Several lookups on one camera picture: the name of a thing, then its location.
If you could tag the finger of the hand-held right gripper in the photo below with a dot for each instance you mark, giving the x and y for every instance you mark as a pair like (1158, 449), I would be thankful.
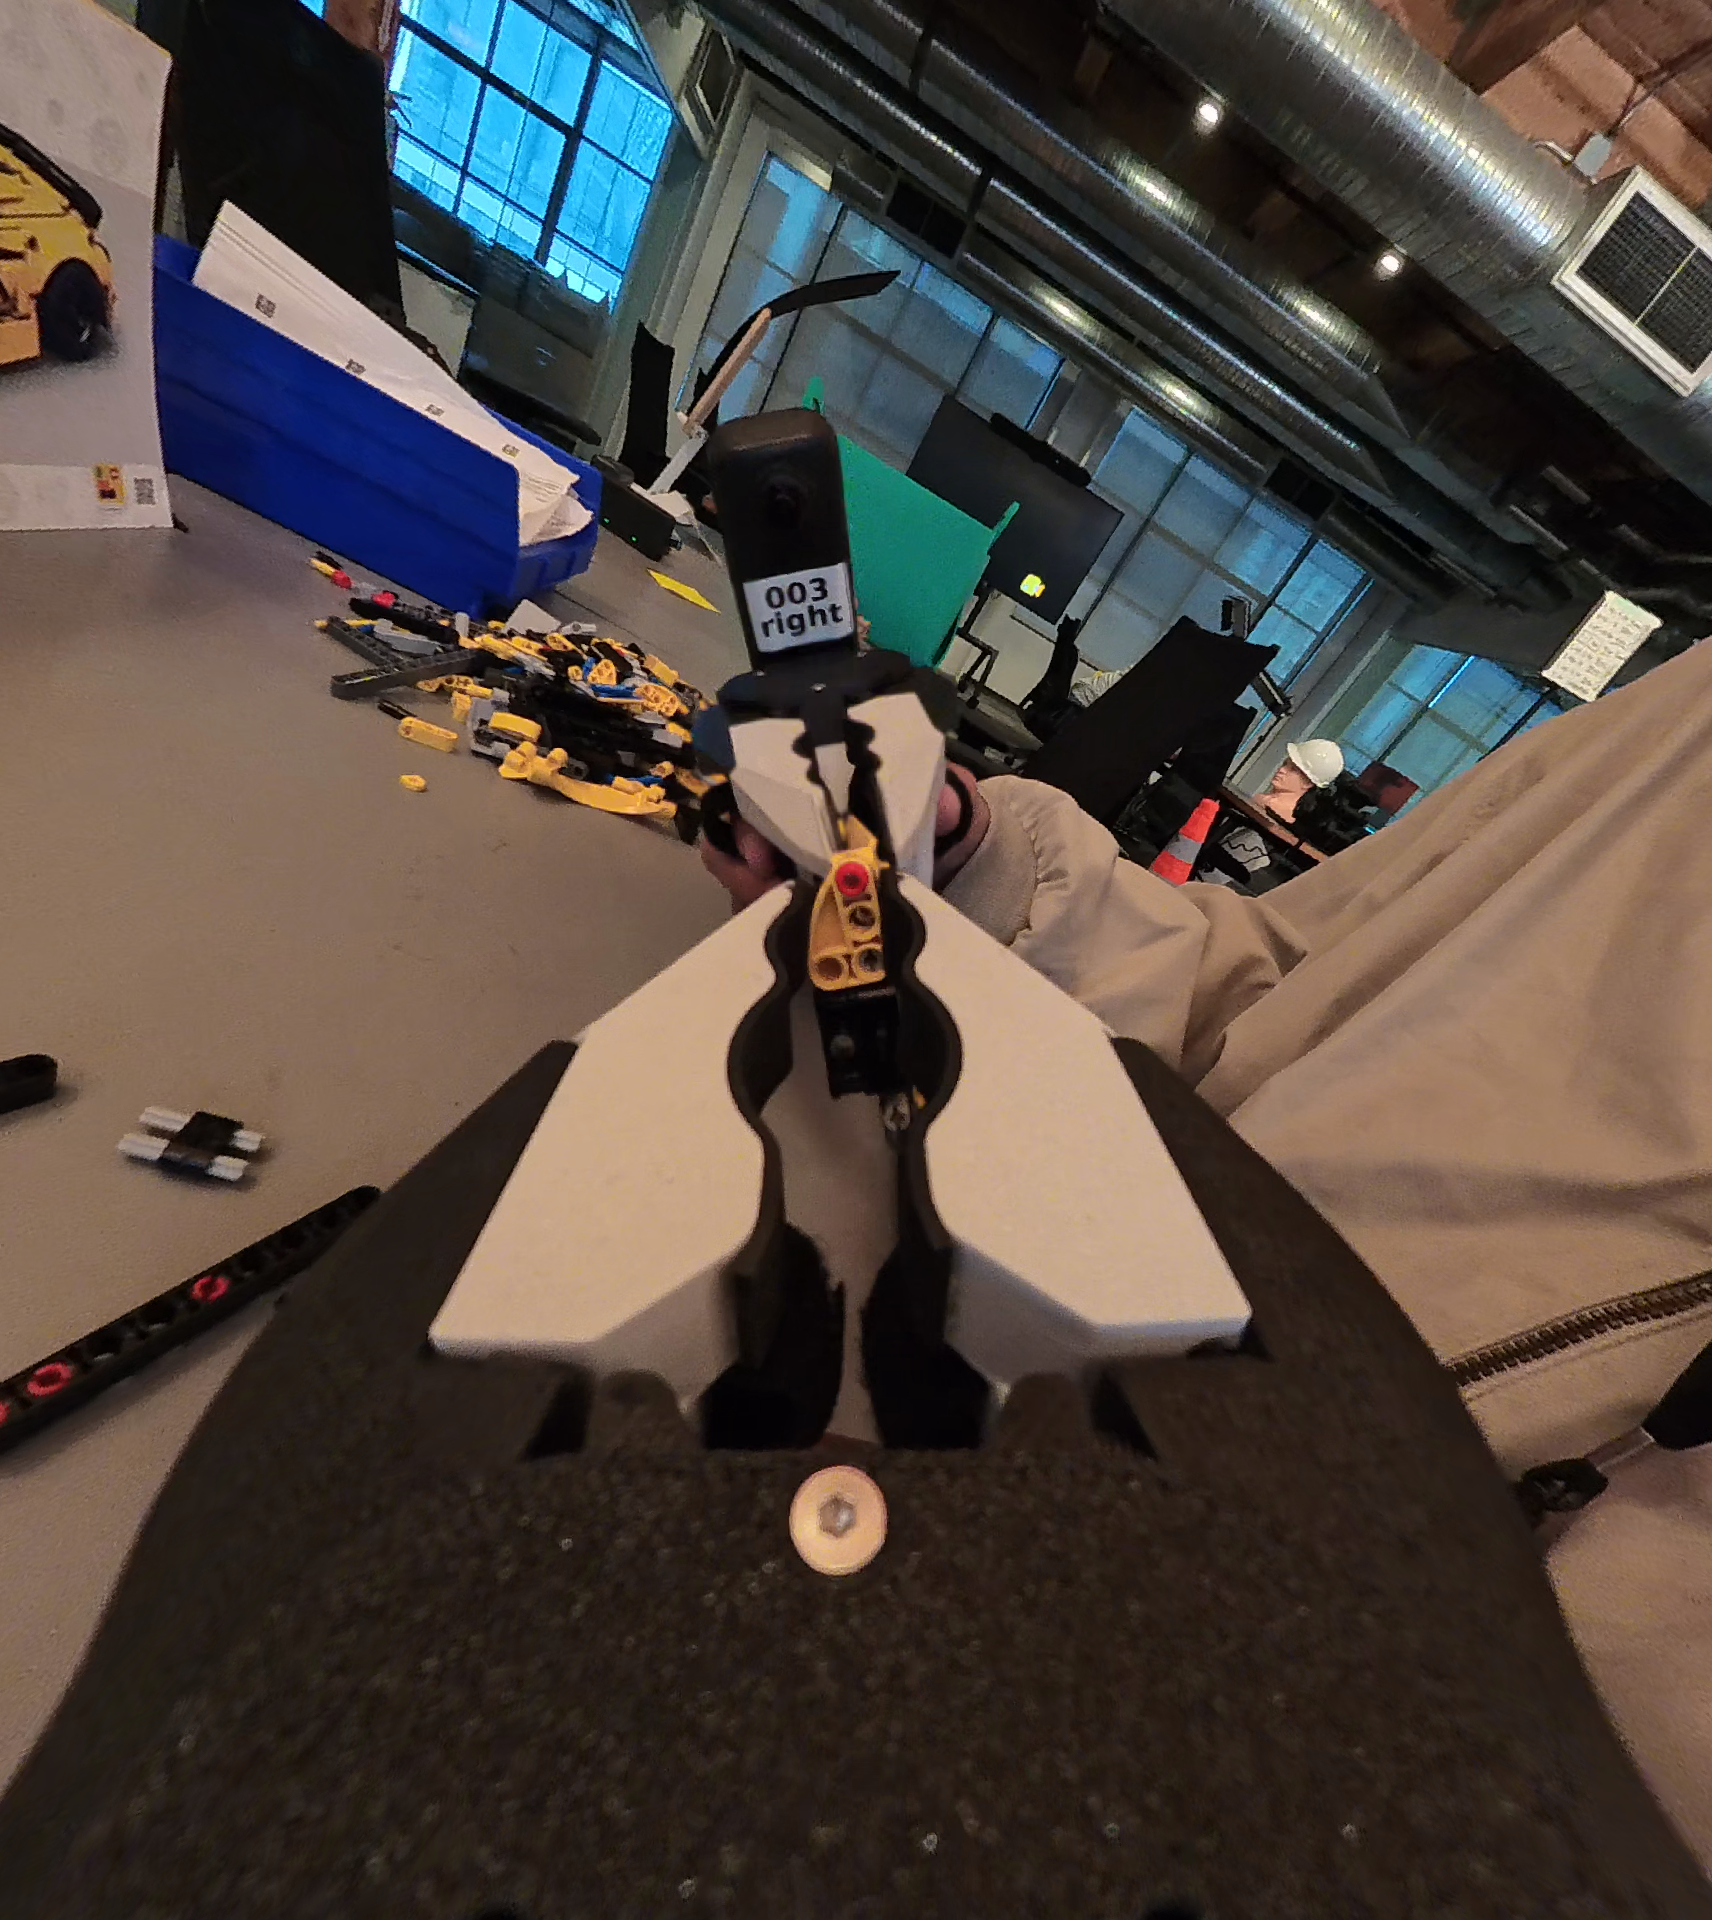
(774, 796)
(910, 764)

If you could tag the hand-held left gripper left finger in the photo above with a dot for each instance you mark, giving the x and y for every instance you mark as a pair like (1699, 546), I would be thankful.
(599, 1195)

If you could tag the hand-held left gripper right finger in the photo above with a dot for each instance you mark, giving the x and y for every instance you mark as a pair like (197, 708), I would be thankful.
(1082, 1195)

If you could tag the yellow black brick sub-assembly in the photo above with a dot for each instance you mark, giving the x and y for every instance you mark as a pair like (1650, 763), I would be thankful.
(843, 915)

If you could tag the grey desk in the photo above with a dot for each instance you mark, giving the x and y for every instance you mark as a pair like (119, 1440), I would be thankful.
(197, 871)

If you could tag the person's right hand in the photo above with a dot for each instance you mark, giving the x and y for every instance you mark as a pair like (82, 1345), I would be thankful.
(744, 871)

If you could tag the yellow paper slip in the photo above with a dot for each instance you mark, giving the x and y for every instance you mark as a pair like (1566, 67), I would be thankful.
(684, 591)

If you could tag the black box green light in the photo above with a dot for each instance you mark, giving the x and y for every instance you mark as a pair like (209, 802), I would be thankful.
(639, 515)

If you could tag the green folded board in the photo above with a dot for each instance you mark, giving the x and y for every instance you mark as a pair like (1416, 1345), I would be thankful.
(932, 555)

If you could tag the pile of yellow black bricks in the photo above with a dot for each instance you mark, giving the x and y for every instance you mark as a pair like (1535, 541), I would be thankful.
(571, 706)

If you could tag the black monitor screen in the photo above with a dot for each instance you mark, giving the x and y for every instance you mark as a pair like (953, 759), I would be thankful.
(1012, 479)

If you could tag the orange traffic cone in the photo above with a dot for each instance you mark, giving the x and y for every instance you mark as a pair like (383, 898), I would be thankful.
(1187, 843)

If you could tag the black connector white axles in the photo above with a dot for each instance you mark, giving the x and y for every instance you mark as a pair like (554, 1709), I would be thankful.
(192, 1142)

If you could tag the large paned window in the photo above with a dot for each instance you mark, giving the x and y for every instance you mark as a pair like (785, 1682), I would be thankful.
(526, 122)

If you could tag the blue plastic bin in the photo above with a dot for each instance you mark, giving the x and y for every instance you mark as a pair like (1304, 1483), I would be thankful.
(315, 451)

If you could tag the white paper sheets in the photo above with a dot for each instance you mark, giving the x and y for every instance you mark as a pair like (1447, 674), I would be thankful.
(346, 329)

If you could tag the person's beige jacket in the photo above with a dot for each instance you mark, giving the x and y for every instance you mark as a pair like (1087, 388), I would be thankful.
(1545, 1050)

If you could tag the black standing panel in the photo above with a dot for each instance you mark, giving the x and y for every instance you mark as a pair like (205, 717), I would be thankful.
(285, 137)

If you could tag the white notice sheet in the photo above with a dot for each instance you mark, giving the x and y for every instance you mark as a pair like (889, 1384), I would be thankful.
(1602, 644)

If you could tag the instruction booklet car picture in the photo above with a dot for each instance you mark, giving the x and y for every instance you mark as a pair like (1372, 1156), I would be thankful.
(1, 257)

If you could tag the white vent grille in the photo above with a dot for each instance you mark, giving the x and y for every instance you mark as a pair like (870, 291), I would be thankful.
(1665, 278)

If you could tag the silver air duct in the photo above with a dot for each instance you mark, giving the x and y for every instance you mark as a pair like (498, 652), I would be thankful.
(1395, 137)

